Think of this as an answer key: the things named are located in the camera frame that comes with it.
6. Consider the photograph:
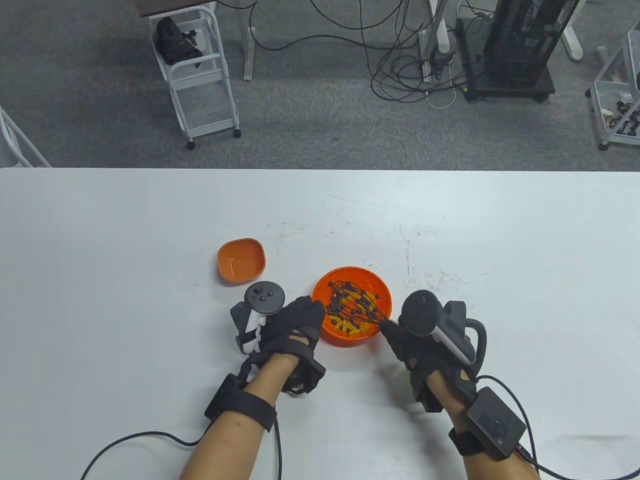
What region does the person's left hand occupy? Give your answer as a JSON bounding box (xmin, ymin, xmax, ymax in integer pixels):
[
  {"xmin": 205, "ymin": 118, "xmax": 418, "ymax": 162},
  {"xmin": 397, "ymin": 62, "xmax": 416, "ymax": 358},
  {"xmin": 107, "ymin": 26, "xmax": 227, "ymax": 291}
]
[{"xmin": 237, "ymin": 295, "xmax": 327, "ymax": 396}]

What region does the person's right hand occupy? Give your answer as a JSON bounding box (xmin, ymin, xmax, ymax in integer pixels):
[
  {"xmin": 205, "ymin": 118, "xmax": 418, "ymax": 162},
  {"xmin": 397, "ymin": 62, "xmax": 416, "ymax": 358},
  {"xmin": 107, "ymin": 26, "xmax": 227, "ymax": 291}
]
[{"xmin": 379, "ymin": 320, "xmax": 478, "ymax": 413}]

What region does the dark grey hand controller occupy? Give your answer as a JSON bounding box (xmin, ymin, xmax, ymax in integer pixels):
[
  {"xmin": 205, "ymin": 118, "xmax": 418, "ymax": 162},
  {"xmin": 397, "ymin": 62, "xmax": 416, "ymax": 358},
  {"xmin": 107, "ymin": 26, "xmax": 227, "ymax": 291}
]
[
  {"xmin": 230, "ymin": 281, "xmax": 286, "ymax": 355},
  {"xmin": 399, "ymin": 290, "xmax": 488, "ymax": 371}
]

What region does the pile of chocolate beans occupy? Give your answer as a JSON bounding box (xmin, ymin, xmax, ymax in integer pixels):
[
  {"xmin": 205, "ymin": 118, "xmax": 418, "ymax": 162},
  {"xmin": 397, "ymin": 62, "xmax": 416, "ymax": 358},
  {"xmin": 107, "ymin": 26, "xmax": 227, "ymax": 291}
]
[{"xmin": 326, "ymin": 281, "xmax": 382, "ymax": 326}]

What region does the pile of yellow candy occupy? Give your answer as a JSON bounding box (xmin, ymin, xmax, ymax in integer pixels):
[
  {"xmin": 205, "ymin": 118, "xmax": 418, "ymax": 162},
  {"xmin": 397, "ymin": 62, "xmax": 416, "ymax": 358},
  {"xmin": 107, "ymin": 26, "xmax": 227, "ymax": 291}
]
[{"xmin": 327, "ymin": 312, "xmax": 371, "ymax": 334}]

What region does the wooden handle wire whisk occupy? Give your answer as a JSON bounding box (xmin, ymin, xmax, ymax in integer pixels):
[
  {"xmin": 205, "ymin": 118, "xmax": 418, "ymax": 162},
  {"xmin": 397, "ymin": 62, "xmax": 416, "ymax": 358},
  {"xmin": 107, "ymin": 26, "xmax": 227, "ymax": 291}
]
[{"xmin": 330, "ymin": 280, "xmax": 398, "ymax": 326}]

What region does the large orange bowl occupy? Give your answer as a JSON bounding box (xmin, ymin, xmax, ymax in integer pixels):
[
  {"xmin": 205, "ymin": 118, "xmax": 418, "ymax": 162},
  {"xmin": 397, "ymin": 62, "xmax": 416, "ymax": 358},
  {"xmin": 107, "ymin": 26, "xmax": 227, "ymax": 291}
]
[{"xmin": 311, "ymin": 266, "xmax": 393, "ymax": 347}]

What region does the small orange bowl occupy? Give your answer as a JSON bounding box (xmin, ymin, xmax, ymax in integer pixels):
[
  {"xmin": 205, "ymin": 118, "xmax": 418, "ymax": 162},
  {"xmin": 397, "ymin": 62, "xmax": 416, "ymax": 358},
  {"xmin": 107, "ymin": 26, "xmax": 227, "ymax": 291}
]
[{"xmin": 217, "ymin": 238, "xmax": 266, "ymax": 286}]

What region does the person's right forearm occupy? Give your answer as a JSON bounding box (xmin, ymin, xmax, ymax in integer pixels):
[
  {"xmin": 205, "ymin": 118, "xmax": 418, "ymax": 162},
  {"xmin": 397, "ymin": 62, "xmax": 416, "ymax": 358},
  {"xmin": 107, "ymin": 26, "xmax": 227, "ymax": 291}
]
[{"xmin": 427, "ymin": 372, "xmax": 541, "ymax": 480}]

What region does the person's left forearm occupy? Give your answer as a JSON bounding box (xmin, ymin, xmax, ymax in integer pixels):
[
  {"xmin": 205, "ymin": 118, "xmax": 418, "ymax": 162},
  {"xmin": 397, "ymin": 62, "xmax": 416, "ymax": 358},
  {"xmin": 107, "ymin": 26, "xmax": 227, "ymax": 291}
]
[{"xmin": 180, "ymin": 352, "xmax": 300, "ymax": 480}]

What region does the white rolling cart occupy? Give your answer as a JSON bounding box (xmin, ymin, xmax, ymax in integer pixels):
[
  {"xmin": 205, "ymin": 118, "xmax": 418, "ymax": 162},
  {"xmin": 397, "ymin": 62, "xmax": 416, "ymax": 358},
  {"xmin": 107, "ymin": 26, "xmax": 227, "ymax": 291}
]
[{"xmin": 148, "ymin": 4, "xmax": 242, "ymax": 151}]

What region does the white desk leg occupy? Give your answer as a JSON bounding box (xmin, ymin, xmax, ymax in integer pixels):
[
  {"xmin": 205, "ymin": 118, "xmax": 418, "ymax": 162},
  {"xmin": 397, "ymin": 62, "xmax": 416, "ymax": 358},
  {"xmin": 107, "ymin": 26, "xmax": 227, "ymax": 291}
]
[
  {"xmin": 240, "ymin": 0, "xmax": 257, "ymax": 82},
  {"xmin": 419, "ymin": 0, "xmax": 453, "ymax": 83}
]

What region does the black wheeled platform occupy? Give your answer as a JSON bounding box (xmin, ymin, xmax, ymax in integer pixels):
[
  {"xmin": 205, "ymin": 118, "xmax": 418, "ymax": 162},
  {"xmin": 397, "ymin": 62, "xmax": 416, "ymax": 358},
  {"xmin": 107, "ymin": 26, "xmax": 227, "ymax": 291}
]
[{"xmin": 457, "ymin": 17, "xmax": 557, "ymax": 103}]

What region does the black bag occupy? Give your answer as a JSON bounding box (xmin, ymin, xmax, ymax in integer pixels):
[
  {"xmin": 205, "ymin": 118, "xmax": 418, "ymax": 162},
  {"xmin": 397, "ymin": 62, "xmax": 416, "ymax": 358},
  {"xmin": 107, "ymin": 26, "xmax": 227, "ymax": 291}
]
[{"xmin": 155, "ymin": 16, "xmax": 204, "ymax": 65}]

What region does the pile of black parts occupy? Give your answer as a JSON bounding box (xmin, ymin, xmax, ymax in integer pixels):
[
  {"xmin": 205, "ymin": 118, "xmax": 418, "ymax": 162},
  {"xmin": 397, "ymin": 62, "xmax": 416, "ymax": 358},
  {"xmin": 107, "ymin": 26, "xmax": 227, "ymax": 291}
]
[{"xmin": 602, "ymin": 97, "xmax": 640, "ymax": 137}]

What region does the white basket cart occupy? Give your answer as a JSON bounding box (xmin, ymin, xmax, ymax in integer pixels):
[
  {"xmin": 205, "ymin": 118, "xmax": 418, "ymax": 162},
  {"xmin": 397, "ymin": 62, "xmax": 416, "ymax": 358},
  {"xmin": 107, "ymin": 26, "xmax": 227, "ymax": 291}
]
[{"xmin": 586, "ymin": 29, "xmax": 640, "ymax": 151}]

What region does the black equipment tower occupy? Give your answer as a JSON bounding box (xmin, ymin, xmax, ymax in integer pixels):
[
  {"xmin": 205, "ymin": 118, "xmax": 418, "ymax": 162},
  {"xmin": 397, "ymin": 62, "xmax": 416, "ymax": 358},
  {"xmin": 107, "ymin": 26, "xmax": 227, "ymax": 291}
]
[{"xmin": 482, "ymin": 0, "xmax": 581, "ymax": 86}]

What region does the brown desk top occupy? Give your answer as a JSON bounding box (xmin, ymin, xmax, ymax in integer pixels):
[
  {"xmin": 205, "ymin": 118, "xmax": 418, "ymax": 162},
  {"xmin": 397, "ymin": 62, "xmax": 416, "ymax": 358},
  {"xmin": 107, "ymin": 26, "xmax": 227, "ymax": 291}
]
[{"xmin": 135, "ymin": 0, "xmax": 218, "ymax": 18}]

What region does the white desk foot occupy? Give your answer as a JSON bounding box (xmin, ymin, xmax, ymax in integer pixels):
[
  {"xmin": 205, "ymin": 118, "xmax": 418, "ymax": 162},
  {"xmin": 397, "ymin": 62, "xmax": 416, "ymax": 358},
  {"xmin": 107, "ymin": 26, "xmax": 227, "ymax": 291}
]
[{"xmin": 560, "ymin": 0, "xmax": 586, "ymax": 62}]

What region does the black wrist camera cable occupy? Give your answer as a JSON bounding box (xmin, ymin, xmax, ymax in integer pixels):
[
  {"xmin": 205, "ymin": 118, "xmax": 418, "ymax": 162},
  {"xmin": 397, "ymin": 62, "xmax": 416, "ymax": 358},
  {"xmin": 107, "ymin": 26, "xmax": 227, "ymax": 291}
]
[
  {"xmin": 80, "ymin": 422, "xmax": 213, "ymax": 480},
  {"xmin": 475, "ymin": 375, "xmax": 640, "ymax": 480}
]

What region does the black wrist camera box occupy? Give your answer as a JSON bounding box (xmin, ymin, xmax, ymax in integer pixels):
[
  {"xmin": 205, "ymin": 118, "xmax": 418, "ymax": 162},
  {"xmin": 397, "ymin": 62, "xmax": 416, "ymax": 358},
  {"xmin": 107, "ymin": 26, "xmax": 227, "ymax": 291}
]
[
  {"xmin": 448, "ymin": 386, "xmax": 527, "ymax": 462},
  {"xmin": 204, "ymin": 373, "xmax": 278, "ymax": 432}
]

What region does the black glove cable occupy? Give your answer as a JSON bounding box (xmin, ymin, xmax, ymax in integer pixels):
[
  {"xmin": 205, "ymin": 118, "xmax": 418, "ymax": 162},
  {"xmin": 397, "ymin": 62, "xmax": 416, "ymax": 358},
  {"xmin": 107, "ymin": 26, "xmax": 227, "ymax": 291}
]
[{"xmin": 272, "ymin": 417, "xmax": 283, "ymax": 480}]

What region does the white floor cable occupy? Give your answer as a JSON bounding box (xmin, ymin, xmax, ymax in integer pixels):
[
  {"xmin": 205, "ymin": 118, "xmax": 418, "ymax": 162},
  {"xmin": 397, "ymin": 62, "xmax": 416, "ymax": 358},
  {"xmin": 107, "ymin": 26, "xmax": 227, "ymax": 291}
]
[{"xmin": 425, "ymin": 75, "xmax": 457, "ymax": 109}]

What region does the tangle of black floor cables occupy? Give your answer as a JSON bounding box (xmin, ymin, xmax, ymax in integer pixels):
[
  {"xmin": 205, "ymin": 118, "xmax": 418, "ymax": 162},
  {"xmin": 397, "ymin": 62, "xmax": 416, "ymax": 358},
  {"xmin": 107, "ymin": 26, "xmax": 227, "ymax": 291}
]
[{"xmin": 215, "ymin": 0, "xmax": 481, "ymax": 103}]

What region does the white metal frame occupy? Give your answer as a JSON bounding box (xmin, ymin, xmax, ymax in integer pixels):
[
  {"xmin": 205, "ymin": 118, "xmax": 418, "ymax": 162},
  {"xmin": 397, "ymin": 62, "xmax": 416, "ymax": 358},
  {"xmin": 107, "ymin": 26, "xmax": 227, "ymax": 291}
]
[{"xmin": 0, "ymin": 105, "xmax": 52, "ymax": 168}]

